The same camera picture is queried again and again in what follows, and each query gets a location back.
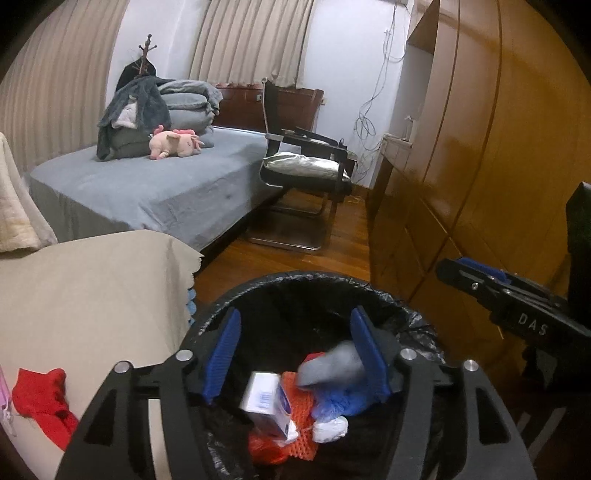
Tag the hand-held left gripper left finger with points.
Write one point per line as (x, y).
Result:
(226, 350)

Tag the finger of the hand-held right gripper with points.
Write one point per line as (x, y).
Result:
(461, 281)
(485, 270)

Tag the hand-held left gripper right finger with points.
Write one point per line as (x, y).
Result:
(367, 355)

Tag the grey paper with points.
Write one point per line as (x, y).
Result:
(328, 364)

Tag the blue plastic bag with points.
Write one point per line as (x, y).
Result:
(337, 401)

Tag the white cardboard box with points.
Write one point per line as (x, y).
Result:
(263, 392)

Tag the white tissue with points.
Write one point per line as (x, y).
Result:
(330, 429)

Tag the bin with black liner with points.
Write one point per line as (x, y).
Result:
(295, 304)

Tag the orange mesh net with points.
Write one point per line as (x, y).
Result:
(302, 445)

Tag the red cloth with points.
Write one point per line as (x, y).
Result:
(41, 397)

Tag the wooden wardrobe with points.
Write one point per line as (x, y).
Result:
(485, 138)

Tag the wooden desk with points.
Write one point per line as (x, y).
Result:
(395, 145)

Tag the bed with grey sheet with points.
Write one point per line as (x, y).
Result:
(138, 194)

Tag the grey seat cushion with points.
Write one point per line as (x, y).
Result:
(300, 165)

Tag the pink plush toy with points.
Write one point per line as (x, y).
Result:
(173, 143)

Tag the olive folded blanket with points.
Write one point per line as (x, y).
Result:
(129, 141)

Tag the wooden headboard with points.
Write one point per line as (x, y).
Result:
(240, 106)

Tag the beige quilted blanket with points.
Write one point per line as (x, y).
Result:
(18, 217)

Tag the black metal chair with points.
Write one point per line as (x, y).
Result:
(277, 106)

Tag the folded grey duvets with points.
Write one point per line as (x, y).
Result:
(189, 101)

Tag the black coat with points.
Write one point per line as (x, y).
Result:
(127, 76)

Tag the beige curtain behind headboard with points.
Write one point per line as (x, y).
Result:
(249, 41)

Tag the wooden coat rack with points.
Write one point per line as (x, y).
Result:
(147, 50)

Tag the wide beige curtain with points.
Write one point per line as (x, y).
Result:
(60, 78)

